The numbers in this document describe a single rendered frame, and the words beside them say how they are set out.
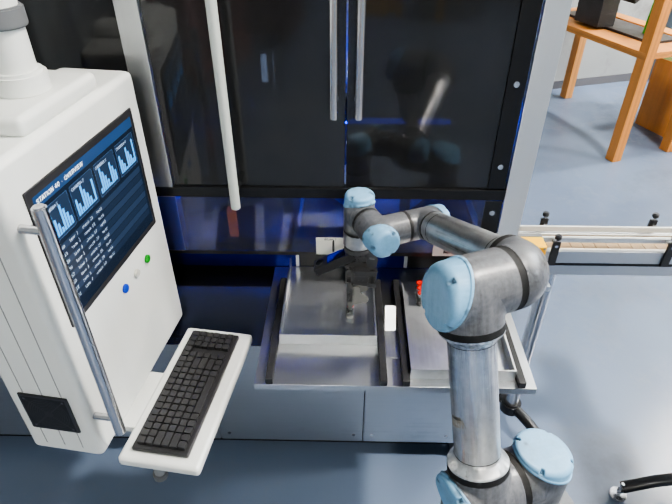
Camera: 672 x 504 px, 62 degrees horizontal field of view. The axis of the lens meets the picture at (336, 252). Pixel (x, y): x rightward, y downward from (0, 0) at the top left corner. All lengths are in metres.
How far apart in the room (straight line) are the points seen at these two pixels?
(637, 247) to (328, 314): 1.02
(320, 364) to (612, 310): 2.10
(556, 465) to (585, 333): 1.92
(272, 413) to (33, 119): 1.41
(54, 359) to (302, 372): 0.57
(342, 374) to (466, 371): 0.51
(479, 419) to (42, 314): 0.82
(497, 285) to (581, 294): 2.39
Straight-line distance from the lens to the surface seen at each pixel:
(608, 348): 3.03
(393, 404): 2.11
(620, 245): 2.00
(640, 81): 4.64
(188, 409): 1.48
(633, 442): 2.68
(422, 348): 1.51
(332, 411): 2.14
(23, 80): 1.19
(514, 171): 1.55
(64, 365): 1.27
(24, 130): 1.12
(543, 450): 1.20
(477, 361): 0.98
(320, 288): 1.68
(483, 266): 0.93
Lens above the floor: 1.95
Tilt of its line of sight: 36 degrees down
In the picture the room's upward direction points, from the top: straight up
